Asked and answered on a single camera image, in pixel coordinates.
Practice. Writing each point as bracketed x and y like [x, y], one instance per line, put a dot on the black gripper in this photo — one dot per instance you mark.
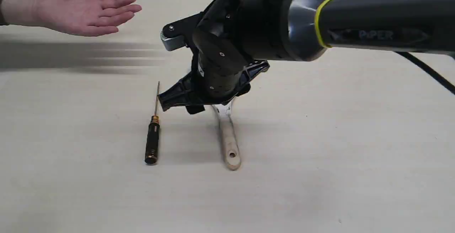
[195, 91]

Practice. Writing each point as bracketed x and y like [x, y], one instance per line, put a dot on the black gold handled screwdriver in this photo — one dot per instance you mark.
[152, 141]

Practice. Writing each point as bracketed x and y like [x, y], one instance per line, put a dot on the wrench with beige handle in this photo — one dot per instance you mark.
[226, 134]

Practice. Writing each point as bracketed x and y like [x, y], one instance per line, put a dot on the forearm in black sleeve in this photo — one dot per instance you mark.
[21, 13]

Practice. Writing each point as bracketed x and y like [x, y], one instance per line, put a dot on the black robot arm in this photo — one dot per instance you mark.
[233, 40]

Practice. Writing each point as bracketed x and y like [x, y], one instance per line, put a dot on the open bare human hand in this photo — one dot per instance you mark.
[87, 18]

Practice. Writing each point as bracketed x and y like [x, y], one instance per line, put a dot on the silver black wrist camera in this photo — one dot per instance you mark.
[178, 34]

